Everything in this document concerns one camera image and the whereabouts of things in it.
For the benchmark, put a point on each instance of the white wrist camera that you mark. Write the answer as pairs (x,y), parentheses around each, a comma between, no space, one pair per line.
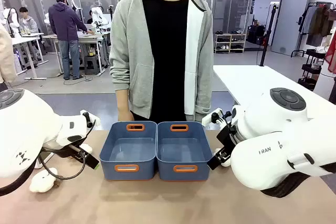
(92,119)
(210,117)

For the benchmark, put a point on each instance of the person's left forearm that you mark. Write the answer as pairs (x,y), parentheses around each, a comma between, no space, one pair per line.
(203,93)

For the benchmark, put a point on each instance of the person's right forearm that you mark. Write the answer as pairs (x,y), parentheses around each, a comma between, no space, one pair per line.
(120,82)

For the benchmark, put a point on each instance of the person in grey hoodie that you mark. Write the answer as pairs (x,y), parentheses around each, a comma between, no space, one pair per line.
(168,51)

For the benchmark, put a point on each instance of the grey step stool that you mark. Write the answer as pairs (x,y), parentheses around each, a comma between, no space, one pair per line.
(92,65)

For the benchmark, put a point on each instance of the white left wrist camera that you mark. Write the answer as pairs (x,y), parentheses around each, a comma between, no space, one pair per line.
(92,119)

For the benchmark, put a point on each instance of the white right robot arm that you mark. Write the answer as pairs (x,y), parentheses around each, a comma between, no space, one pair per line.
(275,155)

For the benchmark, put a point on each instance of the seated person grey sweater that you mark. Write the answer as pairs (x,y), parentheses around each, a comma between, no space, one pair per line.
(28,23)

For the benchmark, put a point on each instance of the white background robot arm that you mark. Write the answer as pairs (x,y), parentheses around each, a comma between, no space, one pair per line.
(11,20)
(98,18)

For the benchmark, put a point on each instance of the person's right hand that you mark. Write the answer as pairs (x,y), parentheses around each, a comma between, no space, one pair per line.
(125,113)

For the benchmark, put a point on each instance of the wooden shoe rack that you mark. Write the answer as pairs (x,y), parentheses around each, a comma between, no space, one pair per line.
(230,43)

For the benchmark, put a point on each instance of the man in purple hoodie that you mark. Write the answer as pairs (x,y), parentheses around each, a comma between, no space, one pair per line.
(65,24)

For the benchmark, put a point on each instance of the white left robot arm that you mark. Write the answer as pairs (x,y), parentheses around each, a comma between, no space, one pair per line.
(26,119)

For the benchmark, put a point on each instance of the red hanging cloth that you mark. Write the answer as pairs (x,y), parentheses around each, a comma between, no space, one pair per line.
(331,56)

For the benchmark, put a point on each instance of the mannequin in beige jacket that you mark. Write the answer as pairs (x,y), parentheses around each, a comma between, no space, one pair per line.
(6,56)

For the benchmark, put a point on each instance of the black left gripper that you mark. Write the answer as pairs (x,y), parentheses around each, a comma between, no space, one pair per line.
(71,151)

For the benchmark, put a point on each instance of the black tripod stand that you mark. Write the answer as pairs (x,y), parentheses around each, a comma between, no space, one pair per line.
(267,35)

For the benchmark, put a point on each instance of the grey door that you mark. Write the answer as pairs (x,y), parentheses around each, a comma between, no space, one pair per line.
(291,19)

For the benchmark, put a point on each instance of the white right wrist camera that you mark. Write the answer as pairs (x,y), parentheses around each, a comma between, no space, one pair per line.
(210,117)

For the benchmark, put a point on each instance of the black trolley cart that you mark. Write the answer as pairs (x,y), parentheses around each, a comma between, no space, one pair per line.
(312,69)

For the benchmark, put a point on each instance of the white digital clock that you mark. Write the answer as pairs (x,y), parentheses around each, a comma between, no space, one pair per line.
(44,159)

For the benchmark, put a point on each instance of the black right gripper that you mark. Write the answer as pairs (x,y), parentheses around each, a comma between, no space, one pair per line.
(227,140)

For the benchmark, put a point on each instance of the white background desk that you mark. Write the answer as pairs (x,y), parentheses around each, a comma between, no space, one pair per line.
(25,40)
(89,39)

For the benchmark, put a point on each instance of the clothes rack with coats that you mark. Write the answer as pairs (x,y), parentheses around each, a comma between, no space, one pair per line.
(319,24)

